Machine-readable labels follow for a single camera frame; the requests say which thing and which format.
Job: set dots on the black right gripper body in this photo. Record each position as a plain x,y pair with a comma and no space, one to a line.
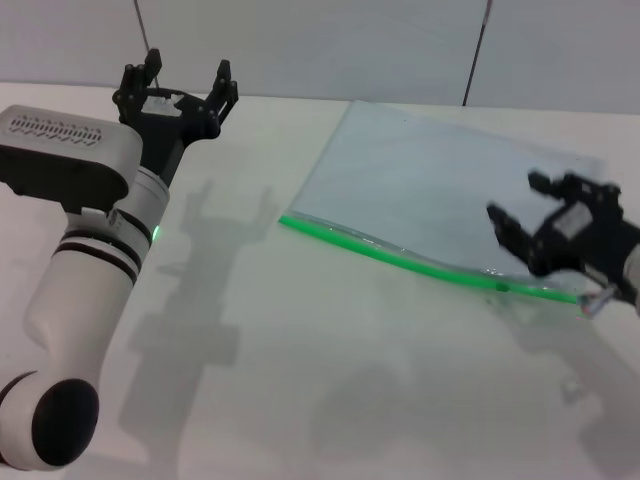
595,245

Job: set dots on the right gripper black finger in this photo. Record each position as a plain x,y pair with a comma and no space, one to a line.
547,186
510,230

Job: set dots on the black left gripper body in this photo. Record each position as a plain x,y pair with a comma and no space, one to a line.
165,135

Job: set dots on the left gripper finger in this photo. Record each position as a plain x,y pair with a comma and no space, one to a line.
224,92
150,67

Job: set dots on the transparent green-edged document bag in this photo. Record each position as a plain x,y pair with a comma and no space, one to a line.
425,175

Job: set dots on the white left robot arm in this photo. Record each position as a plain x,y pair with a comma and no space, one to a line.
75,290

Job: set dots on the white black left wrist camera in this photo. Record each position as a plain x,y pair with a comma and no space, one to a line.
60,150

